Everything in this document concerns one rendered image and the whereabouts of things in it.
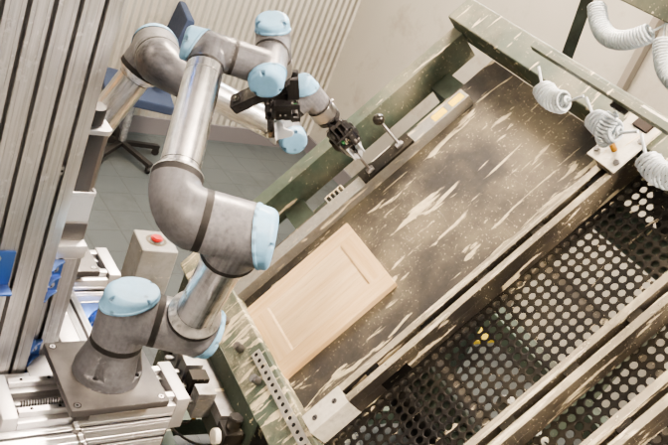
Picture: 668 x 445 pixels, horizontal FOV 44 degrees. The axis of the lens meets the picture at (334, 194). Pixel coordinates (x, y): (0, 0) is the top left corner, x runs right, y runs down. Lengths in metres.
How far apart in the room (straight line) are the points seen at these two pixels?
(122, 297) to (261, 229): 0.45
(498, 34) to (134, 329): 1.46
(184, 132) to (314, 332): 1.00
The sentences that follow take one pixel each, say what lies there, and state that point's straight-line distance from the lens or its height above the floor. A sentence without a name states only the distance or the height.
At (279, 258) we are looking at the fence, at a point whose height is 1.05.
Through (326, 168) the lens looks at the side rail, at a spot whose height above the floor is 1.27.
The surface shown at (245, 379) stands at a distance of 2.41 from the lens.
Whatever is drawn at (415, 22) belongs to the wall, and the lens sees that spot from 5.71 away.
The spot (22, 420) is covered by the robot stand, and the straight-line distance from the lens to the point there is 1.89.
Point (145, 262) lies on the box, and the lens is 2.66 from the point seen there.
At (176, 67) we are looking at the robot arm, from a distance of 2.07.
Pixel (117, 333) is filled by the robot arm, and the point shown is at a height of 1.19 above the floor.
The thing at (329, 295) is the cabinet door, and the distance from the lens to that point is 2.43.
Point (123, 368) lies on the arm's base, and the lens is 1.88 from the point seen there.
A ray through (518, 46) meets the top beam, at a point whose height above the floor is 1.89.
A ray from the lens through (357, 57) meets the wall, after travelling 6.11.
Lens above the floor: 2.26
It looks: 23 degrees down
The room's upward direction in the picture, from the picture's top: 22 degrees clockwise
